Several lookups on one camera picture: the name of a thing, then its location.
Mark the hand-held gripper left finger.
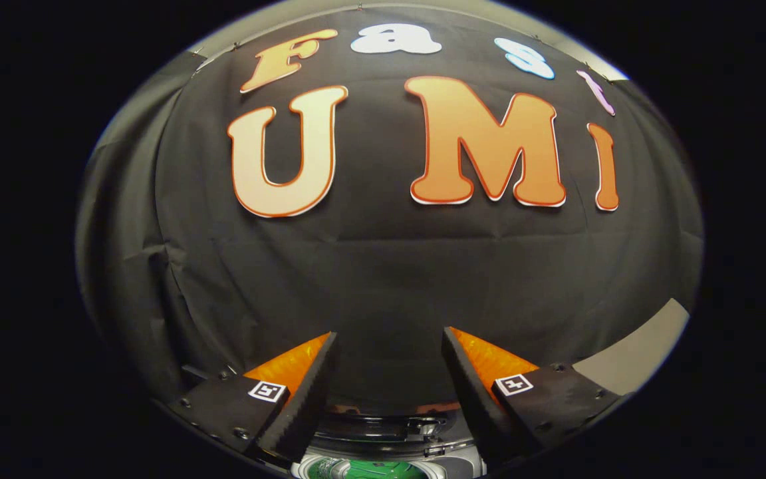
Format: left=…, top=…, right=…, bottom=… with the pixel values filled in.
left=169, top=331, right=340, bottom=466

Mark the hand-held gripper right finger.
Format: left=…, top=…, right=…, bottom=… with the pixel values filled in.
left=441, top=326, right=623, bottom=468

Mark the green polo shirt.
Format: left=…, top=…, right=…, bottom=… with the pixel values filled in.
left=307, top=458, right=432, bottom=479

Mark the black backdrop cloth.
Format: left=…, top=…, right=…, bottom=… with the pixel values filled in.
left=76, top=3, right=704, bottom=426

